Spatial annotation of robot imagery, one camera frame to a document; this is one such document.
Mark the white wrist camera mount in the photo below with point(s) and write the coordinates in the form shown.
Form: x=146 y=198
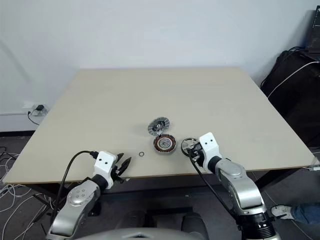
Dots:
x=105 y=160
x=208 y=143

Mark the white wall socket strip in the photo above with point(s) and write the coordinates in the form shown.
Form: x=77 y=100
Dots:
x=30 y=105

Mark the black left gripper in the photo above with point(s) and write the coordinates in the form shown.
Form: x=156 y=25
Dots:
x=117 y=173

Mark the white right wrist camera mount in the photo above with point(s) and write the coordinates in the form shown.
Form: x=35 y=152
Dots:
x=208 y=143

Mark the black laptop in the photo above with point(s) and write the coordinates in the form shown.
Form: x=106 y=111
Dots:
x=313 y=35

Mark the large black bag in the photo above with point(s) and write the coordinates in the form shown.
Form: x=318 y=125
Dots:
x=295 y=100

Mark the black floor rods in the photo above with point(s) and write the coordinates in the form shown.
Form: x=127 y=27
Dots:
x=40 y=200

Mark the white sneaker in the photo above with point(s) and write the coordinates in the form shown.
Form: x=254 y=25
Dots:
x=281 y=211

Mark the grey robot torso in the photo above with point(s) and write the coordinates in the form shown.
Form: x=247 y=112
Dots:
x=140 y=236

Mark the blue jeans leg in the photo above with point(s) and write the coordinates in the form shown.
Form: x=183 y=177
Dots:
x=307 y=213

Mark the silver finned motor end cover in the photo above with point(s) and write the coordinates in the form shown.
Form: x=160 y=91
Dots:
x=152 y=127

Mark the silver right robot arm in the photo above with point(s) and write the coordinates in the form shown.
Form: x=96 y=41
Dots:
x=240 y=185

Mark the dark rounded shape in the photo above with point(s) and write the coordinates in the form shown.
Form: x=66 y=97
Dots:
x=190 y=222

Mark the clear table edge clamp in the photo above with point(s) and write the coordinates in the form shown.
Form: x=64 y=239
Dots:
x=315 y=168

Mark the motor stator with copper windings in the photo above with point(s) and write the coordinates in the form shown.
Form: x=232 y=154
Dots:
x=160 y=148

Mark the black power adapter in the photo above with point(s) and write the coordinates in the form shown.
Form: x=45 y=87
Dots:
x=39 y=108

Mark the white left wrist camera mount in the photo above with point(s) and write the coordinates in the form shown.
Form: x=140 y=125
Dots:
x=105 y=160

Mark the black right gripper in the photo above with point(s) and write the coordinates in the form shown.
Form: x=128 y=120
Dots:
x=197 y=153

